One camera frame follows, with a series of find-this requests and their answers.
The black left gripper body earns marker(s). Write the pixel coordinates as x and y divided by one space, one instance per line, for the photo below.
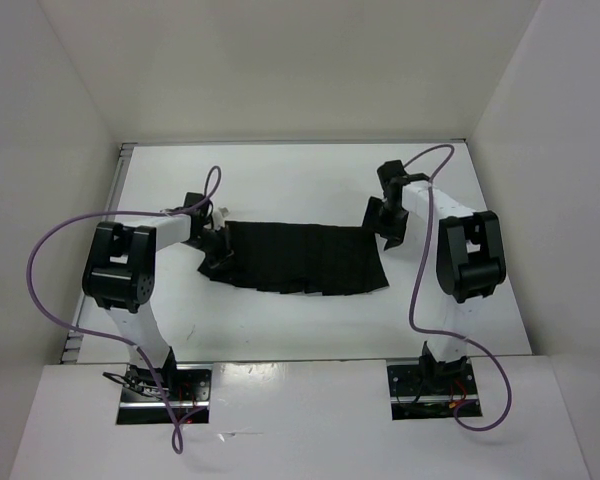
215 245

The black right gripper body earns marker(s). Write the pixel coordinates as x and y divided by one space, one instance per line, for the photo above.
389 221

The black pleated skirt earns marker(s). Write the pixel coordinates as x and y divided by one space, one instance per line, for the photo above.
290 258

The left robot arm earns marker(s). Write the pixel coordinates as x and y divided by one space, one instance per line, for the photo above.
120 274

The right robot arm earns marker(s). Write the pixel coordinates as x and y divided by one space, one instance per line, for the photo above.
462 261

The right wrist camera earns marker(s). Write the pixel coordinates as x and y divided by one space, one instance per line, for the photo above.
394 172

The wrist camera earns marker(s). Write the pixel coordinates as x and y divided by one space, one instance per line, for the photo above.
197 204
394 172

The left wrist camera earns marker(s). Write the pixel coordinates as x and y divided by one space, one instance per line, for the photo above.
197 204

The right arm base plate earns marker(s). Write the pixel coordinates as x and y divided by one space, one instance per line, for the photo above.
414 396

